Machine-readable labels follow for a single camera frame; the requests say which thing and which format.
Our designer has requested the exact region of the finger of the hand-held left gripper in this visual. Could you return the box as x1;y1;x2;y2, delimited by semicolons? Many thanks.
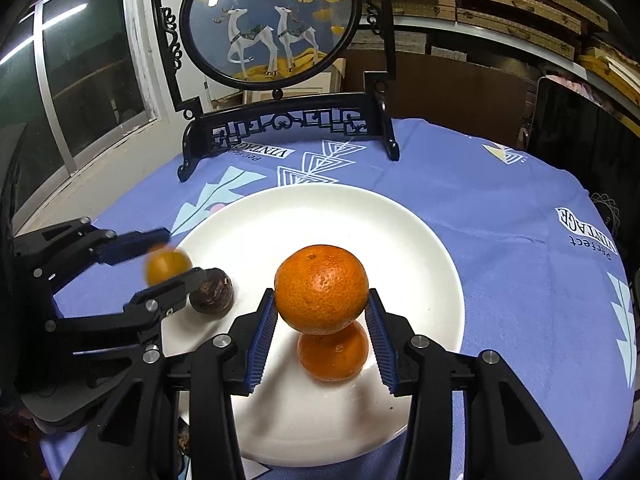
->
14;216;172;292
44;267;209;347

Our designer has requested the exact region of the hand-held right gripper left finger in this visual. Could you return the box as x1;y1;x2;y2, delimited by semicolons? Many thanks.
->
65;289;278;480

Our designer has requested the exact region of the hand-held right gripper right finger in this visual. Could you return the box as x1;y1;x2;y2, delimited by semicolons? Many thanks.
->
365;288;583;480

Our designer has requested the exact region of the small yellow-orange kumquat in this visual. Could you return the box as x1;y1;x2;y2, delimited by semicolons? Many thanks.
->
145;247;193;286

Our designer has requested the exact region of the large orange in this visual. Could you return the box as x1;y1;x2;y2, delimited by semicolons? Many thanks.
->
274;245;370;336

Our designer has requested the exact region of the white round plate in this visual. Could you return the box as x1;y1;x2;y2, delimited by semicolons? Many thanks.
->
162;183;467;468

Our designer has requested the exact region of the dark brown passion fruit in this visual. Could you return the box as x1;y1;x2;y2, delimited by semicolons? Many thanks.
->
188;268;235;315
175;419;194;457

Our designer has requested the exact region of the blue printed tablecloth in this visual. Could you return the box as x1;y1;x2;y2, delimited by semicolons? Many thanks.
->
37;117;633;480

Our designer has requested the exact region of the glass window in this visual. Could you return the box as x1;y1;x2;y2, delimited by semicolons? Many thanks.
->
0;0;161;221

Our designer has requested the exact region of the deer screen with black stand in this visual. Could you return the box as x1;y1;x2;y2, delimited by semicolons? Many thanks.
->
151;0;401;183

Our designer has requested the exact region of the brown board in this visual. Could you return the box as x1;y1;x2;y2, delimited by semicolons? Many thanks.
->
342;49;538;126

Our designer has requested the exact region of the black chair back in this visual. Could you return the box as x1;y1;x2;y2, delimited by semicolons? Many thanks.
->
525;76;640;201

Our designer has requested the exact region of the pink cloth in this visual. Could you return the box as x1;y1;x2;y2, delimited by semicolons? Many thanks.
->
547;72;603;97

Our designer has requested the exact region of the stack of wooden boxes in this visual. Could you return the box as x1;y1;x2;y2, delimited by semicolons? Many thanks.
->
430;0;640;91

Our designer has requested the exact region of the black wire object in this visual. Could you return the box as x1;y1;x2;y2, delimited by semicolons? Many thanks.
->
590;191;624;227

